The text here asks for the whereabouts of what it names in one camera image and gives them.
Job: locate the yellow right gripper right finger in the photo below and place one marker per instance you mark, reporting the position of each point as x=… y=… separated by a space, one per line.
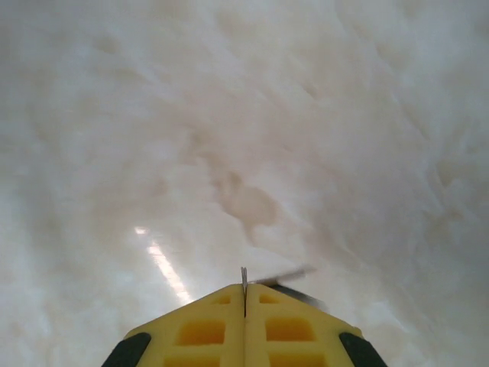
x=256 y=344

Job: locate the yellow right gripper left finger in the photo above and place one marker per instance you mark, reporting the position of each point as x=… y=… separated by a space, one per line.
x=234 y=344

